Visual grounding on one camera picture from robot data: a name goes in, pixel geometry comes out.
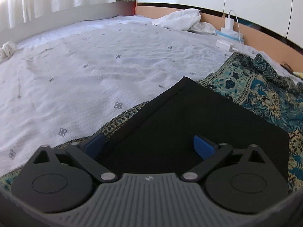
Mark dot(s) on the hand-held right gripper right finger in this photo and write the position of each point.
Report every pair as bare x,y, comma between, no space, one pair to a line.
201,146

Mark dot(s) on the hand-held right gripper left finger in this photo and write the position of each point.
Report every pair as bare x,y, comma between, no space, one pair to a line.
93,145

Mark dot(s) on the black pants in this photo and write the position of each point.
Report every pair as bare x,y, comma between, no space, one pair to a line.
189,113

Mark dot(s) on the teal patterned blanket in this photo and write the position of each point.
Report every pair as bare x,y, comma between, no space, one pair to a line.
260,94

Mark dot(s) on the white power adapter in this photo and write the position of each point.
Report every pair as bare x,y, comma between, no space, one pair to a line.
223,45

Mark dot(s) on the white and blue box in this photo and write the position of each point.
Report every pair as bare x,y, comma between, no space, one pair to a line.
230,36

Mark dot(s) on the brown object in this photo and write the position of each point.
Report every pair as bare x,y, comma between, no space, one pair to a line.
287,66

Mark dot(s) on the yellow object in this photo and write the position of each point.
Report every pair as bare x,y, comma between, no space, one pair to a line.
299,74

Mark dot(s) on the orange bed headboard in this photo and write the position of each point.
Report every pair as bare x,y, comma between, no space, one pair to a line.
255,30

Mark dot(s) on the small crumpled white cloth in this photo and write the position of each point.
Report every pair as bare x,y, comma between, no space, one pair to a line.
7,49

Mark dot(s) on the white cloth pile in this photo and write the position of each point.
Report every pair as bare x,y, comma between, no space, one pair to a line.
182,19

